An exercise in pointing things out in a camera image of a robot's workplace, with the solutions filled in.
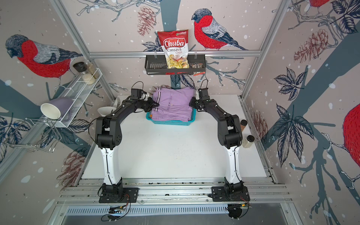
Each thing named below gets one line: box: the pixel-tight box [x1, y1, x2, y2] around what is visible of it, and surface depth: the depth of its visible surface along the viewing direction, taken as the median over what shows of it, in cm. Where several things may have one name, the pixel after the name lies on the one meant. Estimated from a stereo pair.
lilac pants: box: [150, 85, 195, 122], surface depth 103 cm
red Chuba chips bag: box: [157, 29, 190, 69], surface depth 83 cm
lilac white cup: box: [40, 97, 74, 120], surface depth 63 cm
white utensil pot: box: [97, 105, 117, 117], surface depth 99 cm
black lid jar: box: [72, 61, 88, 73], surface depth 80 cm
